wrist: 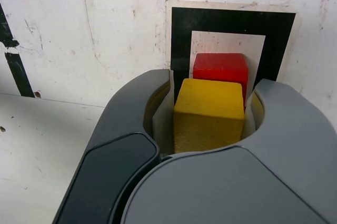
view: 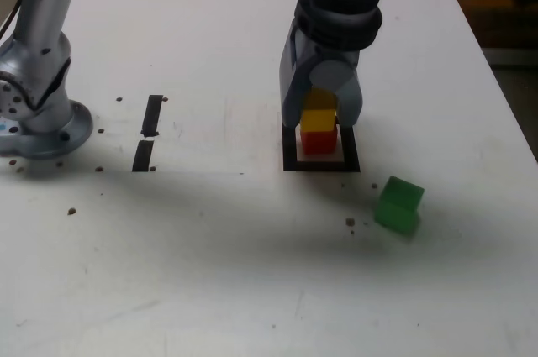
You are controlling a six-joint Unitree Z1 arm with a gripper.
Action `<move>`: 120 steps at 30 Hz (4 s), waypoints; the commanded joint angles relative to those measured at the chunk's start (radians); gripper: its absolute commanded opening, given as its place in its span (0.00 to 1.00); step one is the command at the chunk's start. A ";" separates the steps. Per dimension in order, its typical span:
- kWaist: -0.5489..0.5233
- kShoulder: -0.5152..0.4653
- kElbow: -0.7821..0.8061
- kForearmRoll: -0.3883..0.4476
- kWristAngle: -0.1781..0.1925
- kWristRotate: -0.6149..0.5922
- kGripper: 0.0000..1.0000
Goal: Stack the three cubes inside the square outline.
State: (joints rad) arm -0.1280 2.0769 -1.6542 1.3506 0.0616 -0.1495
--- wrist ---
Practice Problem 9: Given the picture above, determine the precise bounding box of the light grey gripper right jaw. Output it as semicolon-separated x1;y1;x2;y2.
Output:
120;78;337;224

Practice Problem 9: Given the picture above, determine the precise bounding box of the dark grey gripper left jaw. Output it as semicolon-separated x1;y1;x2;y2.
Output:
52;69;175;224

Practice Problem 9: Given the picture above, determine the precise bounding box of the yellow cube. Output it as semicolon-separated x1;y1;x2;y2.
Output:
173;78;246;154

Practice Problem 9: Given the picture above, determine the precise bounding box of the red cube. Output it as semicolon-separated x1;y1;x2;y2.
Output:
193;53;250;106

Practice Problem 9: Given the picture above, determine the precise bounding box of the black tape square outline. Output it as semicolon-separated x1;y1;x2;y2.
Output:
171;7;297;83

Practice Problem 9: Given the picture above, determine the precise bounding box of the black tape strip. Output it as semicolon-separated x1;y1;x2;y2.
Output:
0;2;36;99

